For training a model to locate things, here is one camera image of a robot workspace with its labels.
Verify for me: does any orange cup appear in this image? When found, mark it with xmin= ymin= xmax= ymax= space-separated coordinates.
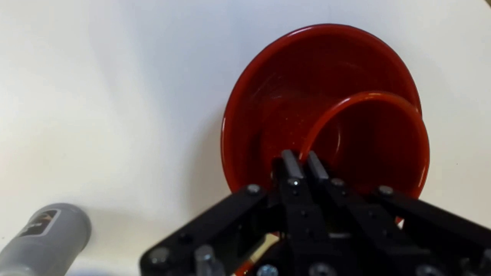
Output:
xmin=296 ymin=90 xmax=431 ymax=202

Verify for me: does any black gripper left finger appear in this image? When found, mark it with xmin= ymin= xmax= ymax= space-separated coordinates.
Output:
xmin=138 ymin=148 xmax=335 ymax=276

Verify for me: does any orange bowl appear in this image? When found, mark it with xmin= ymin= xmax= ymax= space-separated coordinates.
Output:
xmin=220 ymin=21 xmax=424 ymax=202

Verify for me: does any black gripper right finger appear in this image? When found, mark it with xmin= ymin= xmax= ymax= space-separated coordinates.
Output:
xmin=304 ymin=150 xmax=491 ymax=276

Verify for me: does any grey cylindrical marker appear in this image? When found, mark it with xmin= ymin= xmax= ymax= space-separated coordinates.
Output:
xmin=0 ymin=200 xmax=94 ymax=276

